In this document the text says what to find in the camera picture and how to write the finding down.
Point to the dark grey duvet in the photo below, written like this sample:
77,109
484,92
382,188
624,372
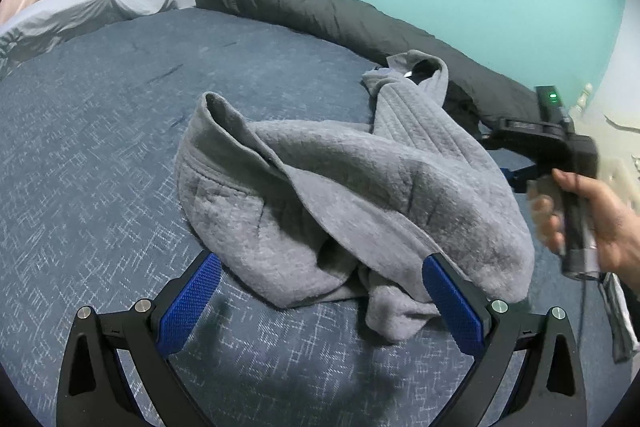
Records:
310,2

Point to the grey fleece garment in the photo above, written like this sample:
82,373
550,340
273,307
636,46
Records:
350,177

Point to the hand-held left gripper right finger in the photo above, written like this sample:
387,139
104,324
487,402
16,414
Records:
452,302

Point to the person's right hand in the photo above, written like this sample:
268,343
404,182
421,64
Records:
615,232

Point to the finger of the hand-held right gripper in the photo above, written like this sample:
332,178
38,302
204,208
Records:
487,141
517,177

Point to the folded light grey garment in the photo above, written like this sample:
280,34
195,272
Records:
620,317

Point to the light grey pillow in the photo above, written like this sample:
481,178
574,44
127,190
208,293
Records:
100,4

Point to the cream bed headboard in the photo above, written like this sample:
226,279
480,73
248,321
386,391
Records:
617,157

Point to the blue patterned bed cover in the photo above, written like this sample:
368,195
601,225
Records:
100,147

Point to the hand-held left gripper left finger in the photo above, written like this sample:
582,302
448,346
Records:
192,302

